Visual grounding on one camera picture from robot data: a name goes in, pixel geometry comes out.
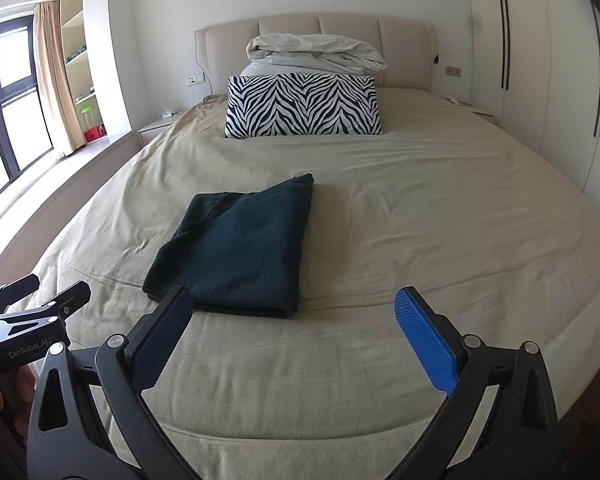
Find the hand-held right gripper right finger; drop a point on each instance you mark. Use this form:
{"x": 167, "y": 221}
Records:
{"x": 425, "y": 340}

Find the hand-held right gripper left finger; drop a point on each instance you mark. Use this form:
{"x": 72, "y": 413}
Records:
{"x": 162, "y": 340}

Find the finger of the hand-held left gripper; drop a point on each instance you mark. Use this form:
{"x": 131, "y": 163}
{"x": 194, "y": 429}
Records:
{"x": 15, "y": 290}
{"x": 67, "y": 300}

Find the teal knitted sweater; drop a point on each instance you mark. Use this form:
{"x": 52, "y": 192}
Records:
{"x": 240, "y": 250}

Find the person's left hand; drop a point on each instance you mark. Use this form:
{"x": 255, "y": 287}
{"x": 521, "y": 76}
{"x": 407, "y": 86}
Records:
{"x": 0, "y": 400}

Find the bed with cream sheet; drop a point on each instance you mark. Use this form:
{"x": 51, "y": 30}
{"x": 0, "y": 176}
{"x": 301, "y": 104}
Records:
{"x": 405, "y": 220}

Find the beige bay window sill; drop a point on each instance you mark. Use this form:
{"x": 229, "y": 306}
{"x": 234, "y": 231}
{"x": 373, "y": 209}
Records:
{"x": 55, "y": 170}

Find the red storage box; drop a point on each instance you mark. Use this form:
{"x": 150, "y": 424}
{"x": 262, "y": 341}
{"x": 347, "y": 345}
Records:
{"x": 93, "y": 133}

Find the green desk lamp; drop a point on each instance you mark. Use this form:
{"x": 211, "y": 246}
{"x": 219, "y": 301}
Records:
{"x": 86, "y": 112}

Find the beige nightstand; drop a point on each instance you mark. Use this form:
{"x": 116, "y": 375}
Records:
{"x": 152, "y": 130}

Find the beige curtain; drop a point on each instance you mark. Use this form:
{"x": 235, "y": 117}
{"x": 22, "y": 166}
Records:
{"x": 55, "y": 85}

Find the black framed window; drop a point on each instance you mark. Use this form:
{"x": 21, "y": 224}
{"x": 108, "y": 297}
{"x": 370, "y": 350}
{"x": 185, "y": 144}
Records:
{"x": 10, "y": 60}

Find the green patterned shelf item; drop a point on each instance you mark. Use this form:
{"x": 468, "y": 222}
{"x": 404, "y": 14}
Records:
{"x": 76, "y": 53}

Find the zebra print pillow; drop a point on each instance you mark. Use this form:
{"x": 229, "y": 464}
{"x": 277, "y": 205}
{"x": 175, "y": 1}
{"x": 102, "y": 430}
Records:
{"x": 300, "y": 105}

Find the pale grey pillow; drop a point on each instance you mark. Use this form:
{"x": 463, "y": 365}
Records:
{"x": 260, "y": 69}

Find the beige upholstered headboard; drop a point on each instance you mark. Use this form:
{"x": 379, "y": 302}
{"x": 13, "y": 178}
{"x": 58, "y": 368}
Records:
{"x": 220, "y": 45}

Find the white wardrobe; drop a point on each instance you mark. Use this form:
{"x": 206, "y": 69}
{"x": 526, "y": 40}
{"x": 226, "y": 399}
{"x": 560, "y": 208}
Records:
{"x": 545, "y": 60}

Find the white crumpled duvet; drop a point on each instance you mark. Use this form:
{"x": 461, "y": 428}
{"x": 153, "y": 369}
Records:
{"x": 320, "y": 52}

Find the wall socket plate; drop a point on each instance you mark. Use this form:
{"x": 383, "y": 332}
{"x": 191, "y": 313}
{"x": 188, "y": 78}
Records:
{"x": 453, "y": 71}
{"x": 195, "y": 79}

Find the cream wall shelf unit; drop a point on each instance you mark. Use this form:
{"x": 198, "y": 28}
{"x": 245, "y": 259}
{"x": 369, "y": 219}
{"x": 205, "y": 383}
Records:
{"x": 80, "y": 25}

